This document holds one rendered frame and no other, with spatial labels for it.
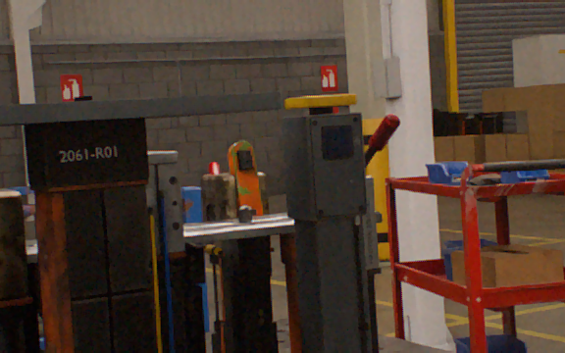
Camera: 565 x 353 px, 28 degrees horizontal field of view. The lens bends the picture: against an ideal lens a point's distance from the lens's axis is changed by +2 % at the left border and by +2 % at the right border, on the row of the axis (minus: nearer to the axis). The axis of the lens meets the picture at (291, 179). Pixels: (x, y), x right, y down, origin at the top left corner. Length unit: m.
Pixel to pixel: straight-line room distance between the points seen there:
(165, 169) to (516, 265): 2.34
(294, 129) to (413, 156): 4.13
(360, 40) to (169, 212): 7.31
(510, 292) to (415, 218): 1.90
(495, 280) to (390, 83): 1.98
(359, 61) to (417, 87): 3.25
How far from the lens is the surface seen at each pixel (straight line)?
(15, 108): 1.05
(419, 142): 5.35
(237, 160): 1.69
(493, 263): 3.49
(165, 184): 1.29
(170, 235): 1.29
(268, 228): 1.47
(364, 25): 8.52
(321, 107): 1.21
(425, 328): 5.43
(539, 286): 3.52
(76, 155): 1.09
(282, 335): 2.32
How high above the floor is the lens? 1.14
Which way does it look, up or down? 3 degrees down
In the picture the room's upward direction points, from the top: 4 degrees counter-clockwise
